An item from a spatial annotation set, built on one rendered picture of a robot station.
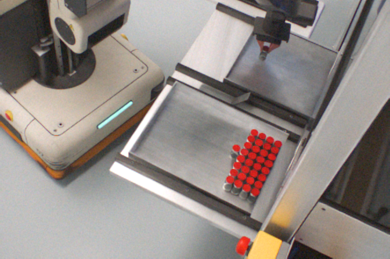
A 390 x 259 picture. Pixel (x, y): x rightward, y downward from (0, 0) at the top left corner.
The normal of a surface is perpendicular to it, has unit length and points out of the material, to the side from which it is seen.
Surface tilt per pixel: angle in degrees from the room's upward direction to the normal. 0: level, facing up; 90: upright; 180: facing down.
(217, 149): 0
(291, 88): 0
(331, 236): 90
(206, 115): 0
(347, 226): 90
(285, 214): 90
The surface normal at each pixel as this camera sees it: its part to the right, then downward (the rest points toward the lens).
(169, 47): 0.11, -0.56
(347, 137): -0.43, 0.72
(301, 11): 0.04, -0.01
